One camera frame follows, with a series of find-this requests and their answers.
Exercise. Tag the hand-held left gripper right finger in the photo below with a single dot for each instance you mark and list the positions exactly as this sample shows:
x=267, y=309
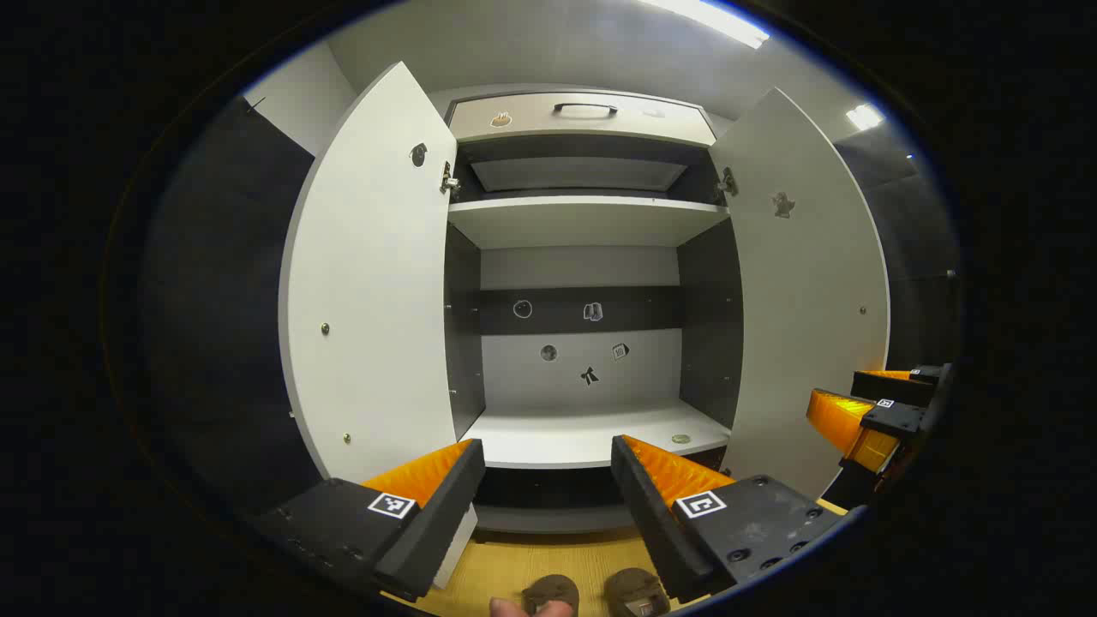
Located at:
x=651, y=531

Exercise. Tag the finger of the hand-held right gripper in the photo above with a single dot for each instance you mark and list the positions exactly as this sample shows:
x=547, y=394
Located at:
x=891, y=420
x=896, y=387

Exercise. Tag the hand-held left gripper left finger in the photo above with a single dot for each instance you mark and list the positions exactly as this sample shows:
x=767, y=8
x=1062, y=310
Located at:
x=437, y=531

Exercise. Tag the brown fuzzy shoe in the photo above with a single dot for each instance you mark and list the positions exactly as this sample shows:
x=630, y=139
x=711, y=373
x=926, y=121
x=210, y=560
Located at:
x=630, y=587
x=553, y=590

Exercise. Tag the white shoe cabinet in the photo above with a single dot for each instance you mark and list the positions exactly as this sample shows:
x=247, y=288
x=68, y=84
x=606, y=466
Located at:
x=600, y=428

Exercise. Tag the metal door hinge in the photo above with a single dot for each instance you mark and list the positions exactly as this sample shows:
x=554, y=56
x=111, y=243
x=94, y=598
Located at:
x=448, y=180
x=728, y=182

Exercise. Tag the white cabinet shelf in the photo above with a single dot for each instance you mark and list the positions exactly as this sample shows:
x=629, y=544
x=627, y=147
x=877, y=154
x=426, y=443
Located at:
x=583, y=223

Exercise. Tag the white cabinet drawer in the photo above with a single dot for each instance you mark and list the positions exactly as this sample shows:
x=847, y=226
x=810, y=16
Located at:
x=531, y=124

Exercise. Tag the small ceiling light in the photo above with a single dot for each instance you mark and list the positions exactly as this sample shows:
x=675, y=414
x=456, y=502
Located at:
x=865, y=117

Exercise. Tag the long ceiling light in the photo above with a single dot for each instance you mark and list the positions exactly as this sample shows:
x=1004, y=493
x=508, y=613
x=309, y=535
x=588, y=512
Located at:
x=720, y=21

